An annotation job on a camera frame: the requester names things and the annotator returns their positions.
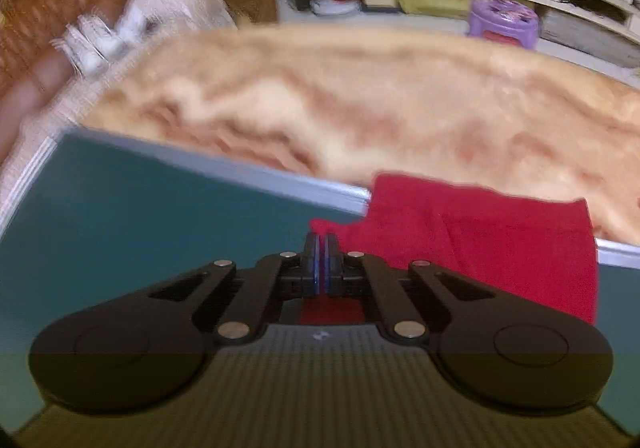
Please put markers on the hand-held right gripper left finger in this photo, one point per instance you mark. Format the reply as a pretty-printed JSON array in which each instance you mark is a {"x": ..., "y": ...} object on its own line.
[{"x": 315, "y": 258}]

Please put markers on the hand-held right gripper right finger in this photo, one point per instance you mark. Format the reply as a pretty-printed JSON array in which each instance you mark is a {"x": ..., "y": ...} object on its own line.
[{"x": 330, "y": 258}]

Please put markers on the red knit sweater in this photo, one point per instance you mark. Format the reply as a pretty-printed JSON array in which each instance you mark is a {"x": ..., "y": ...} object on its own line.
[{"x": 475, "y": 238}]

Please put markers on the white round floor device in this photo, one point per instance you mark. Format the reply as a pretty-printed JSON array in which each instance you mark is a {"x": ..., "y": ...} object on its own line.
[{"x": 334, "y": 5}]

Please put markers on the yellow-green cushion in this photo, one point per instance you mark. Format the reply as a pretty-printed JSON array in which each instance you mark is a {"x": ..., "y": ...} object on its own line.
[{"x": 432, "y": 1}]

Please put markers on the purple plastic stool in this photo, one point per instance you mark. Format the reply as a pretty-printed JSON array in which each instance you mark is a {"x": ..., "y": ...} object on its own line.
[{"x": 502, "y": 20}]

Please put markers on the white sneaker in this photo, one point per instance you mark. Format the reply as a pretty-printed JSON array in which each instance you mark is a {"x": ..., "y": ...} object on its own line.
[
  {"x": 107, "y": 35},
  {"x": 87, "y": 55}
]

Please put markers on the brown leather sofa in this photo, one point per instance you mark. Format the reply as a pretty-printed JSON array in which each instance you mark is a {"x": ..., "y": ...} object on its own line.
[{"x": 40, "y": 12}]

